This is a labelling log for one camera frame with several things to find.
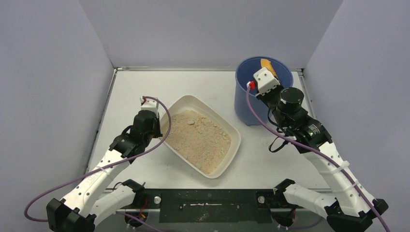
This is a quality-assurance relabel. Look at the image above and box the orange plastic litter scoop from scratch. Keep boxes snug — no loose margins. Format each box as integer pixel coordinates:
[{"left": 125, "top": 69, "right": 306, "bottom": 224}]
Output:
[{"left": 260, "top": 58, "right": 278, "bottom": 79}]

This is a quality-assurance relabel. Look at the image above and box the blue plastic bucket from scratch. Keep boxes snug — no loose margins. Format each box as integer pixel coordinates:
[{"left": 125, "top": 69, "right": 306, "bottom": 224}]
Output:
[{"left": 234, "top": 57, "right": 294, "bottom": 127}]

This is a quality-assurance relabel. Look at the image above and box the white plastic litter tray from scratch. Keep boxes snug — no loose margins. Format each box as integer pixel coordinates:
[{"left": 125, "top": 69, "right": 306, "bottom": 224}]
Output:
[{"left": 160, "top": 95, "right": 241, "bottom": 179}]

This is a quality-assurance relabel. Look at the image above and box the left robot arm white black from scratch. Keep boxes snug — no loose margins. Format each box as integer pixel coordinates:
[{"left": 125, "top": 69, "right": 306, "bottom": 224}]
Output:
[{"left": 46, "top": 107, "right": 162, "bottom": 232}]

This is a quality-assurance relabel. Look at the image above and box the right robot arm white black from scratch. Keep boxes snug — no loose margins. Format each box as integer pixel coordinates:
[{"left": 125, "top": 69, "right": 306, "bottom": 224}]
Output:
[{"left": 256, "top": 85, "right": 388, "bottom": 232}]

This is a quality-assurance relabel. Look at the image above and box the beige cat litter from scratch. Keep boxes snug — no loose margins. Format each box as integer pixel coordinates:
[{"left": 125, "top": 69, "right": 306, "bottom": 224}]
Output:
[{"left": 161, "top": 110, "right": 232, "bottom": 175}]

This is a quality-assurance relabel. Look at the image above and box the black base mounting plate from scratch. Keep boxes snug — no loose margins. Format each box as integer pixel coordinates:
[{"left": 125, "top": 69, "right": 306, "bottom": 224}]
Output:
[{"left": 124, "top": 188, "right": 305, "bottom": 224}]

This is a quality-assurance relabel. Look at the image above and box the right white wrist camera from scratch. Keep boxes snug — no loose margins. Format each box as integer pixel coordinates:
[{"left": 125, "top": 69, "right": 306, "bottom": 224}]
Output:
[{"left": 247, "top": 67, "right": 281, "bottom": 96}]

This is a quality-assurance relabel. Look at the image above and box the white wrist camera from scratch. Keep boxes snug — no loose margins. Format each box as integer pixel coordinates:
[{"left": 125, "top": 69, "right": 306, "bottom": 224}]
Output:
[
  {"left": 247, "top": 67, "right": 281, "bottom": 96},
  {"left": 140, "top": 97, "right": 159, "bottom": 118}
]

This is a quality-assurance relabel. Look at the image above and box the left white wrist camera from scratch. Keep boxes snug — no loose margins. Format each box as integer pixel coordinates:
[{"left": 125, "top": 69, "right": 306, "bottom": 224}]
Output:
[{"left": 140, "top": 97, "right": 159, "bottom": 118}]

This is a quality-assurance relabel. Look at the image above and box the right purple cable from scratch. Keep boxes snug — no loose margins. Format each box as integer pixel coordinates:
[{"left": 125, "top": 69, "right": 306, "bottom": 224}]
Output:
[{"left": 245, "top": 84, "right": 391, "bottom": 232}]

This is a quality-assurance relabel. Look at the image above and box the purple cable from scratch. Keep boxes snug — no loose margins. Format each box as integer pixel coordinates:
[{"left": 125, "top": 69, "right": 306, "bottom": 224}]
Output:
[
  {"left": 24, "top": 96, "right": 172, "bottom": 222},
  {"left": 245, "top": 84, "right": 391, "bottom": 232}
]

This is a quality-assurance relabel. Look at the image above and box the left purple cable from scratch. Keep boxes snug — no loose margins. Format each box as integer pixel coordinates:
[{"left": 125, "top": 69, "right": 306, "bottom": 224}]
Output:
[{"left": 24, "top": 96, "right": 172, "bottom": 222}]

